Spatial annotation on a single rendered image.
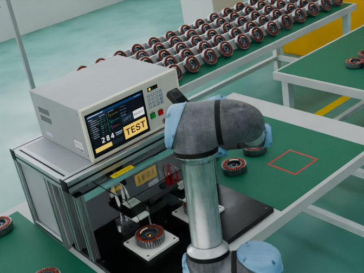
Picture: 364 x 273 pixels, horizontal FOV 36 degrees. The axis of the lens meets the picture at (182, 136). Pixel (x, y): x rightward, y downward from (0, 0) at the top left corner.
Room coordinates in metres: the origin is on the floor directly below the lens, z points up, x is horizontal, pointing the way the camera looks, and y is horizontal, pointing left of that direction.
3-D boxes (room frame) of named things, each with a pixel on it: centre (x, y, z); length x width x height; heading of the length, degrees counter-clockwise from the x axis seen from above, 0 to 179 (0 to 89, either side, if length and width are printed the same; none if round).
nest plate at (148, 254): (1.73, 0.18, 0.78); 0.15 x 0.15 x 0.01; 37
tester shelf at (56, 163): (2.05, 0.28, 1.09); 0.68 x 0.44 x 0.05; 127
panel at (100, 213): (2.00, 0.24, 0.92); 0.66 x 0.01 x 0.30; 127
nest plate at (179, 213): (1.87, -0.01, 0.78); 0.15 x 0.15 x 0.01; 37
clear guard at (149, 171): (1.73, 0.18, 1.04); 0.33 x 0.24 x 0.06; 37
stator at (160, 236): (1.73, 0.18, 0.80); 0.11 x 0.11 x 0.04
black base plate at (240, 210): (1.81, 0.09, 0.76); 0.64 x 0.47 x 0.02; 127
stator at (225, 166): (2.18, -0.21, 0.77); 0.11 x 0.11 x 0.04
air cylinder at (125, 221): (1.84, 0.27, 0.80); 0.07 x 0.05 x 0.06; 127
